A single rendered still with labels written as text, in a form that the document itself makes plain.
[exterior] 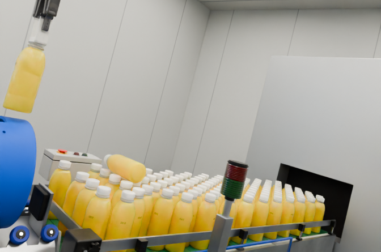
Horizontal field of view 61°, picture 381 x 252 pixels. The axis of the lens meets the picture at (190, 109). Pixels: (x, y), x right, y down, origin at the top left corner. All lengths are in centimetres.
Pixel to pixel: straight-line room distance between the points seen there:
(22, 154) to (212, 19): 542
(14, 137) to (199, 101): 495
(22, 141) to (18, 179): 9
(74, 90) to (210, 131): 236
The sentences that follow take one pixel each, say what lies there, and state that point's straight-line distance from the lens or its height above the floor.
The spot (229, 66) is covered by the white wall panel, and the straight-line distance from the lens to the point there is 554.
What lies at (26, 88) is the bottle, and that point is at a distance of 92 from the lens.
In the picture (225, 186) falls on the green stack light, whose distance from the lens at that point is 94.
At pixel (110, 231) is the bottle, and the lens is 100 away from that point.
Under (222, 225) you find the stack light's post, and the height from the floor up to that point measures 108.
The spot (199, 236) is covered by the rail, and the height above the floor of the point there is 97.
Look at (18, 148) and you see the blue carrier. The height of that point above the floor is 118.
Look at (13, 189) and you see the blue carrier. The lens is 86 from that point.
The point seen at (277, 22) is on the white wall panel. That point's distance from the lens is 543.
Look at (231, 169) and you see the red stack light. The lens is 93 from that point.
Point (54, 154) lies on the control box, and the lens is 129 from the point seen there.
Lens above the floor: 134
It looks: 2 degrees up
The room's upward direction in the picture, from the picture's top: 14 degrees clockwise
